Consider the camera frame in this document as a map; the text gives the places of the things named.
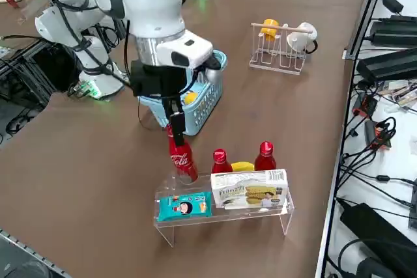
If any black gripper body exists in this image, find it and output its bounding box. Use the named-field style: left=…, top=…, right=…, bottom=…
left=130, top=60, right=190, bottom=99

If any red cola drink bottle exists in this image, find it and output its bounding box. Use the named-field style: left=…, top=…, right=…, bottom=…
left=254, top=141, right=278, bottom=172
left=211, top=148, right=234, bottom=174
left=165, top=124, right=199, bottom=183

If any light blue plastic basket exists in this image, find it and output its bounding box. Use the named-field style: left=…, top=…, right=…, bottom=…
left=137, top=49, right=228, bottom=136

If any clear acrylic rack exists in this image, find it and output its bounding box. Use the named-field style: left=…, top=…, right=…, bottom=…
left=152, top=169, right=295, bottom=248

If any yellow starfruit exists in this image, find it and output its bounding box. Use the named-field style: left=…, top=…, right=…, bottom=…
left=230, top=160, right=255, bottom=173

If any teal snack packet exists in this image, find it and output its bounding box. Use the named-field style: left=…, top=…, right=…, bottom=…
left=157, top=191, right=213, bottom=222

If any white biscuit box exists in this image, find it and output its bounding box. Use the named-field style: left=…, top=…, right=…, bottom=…
left=210, top=169, right=289, bottom=210

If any yellow cup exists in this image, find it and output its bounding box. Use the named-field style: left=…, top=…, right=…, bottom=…
left=259, top=18, right=280, bottom=42

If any white cup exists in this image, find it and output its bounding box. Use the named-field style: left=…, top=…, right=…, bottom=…
left=285, top=22, right=319, bottom=55

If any orange black electronic device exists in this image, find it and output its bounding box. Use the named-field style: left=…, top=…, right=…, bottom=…
left=364, top=117, right=397, bottom=151
left=352, top=93, right=379, bottom=118

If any large black power brick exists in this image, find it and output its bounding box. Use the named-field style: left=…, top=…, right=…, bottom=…
left=337, top=197, right=417, bottom=259

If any small black power adapter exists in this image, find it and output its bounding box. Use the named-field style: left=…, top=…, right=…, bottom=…
left=380, top=0, right=405, bottom=14

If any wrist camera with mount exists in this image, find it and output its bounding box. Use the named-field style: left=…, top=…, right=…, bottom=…
left=192, top=50, right=223, bottom=81

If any white wire cup rack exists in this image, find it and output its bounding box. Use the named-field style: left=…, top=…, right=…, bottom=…
left=249, top=22, right=314, bottom=76

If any aluminium rail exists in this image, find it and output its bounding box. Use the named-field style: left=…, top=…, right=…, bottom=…
left=0, top=229, right=71, bottom=278

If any black cable with inline box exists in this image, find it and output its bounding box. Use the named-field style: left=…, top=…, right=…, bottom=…
left=338, top=152, right=417, bottom=209

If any aluminium camera post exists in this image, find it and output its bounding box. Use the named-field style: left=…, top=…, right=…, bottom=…
left=343, top=0, right=392, bottom=59

